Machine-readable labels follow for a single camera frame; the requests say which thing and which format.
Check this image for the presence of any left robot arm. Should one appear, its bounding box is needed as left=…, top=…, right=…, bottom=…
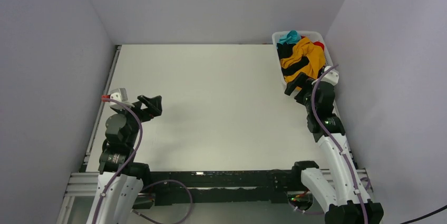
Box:
left=87, top=92, right=162, bottom=223

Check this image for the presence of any red garment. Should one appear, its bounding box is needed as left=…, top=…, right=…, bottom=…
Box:
left=313, top=41, right=325, bottom=51

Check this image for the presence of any teal t shirt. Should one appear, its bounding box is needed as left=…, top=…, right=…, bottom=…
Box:
left=277, top=30, right=302, bottom=45

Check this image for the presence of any white laundry basket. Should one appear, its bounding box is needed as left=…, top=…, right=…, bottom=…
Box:
left=272, top=30, right=333, bottom=85

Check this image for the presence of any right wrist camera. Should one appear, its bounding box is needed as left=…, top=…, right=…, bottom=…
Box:
left=312, top=65, right=339, bottom=86

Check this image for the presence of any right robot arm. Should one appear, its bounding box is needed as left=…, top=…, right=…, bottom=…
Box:
left=285, top=73, right=384, bottom=223

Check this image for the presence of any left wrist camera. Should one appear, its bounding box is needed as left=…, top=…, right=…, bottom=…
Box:
left=101, top=87, right=134, bottom=110

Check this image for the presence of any black cable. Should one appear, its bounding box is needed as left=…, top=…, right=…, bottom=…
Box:
left=400, top=206, right=447, bottom=224

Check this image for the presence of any black t shirt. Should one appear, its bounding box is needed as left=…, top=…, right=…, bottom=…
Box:
left=276, top=43, right=309, bottom=77

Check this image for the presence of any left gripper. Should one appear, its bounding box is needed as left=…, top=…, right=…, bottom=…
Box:
left=114, top=95, right=161, bottom=147

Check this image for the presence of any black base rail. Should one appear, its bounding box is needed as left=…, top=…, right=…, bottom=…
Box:
left=134, top=169, right=309, bottom=209

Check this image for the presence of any yellow t shirt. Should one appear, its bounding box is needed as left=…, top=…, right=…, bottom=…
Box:
left=277, top=36, right=326, bottom=83

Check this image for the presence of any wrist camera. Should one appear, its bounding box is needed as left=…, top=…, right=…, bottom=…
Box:
left=101, top=87, right=134, bottom=110
left=312, top=65, right=339, bottom=86

